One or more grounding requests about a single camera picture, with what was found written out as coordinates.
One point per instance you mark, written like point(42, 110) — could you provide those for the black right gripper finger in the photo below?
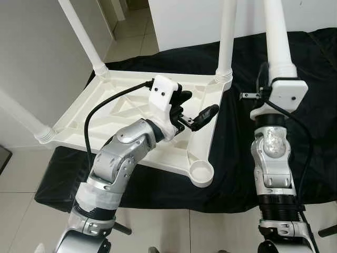
point(263, 76)

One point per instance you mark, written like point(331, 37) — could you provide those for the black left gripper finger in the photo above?
point(184, 97)
point(206, 117)

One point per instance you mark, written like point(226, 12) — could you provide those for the white plastic table leg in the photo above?
point(81, 34)
point(26, 116)
point(226, 37)
point(276, 37)

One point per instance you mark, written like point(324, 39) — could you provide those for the white plastic table top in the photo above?
point(121, 100)

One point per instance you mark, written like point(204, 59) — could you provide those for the grey left robot foot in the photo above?
point(154, 250)

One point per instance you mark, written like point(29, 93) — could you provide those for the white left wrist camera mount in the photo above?
point(163, 97)

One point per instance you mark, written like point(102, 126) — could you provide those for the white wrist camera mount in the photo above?
point(287, 95)
point(163, 97)

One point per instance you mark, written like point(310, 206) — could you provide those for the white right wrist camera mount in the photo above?
point(287, 95)

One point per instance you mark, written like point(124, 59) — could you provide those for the white door frame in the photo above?
point(117, 9)

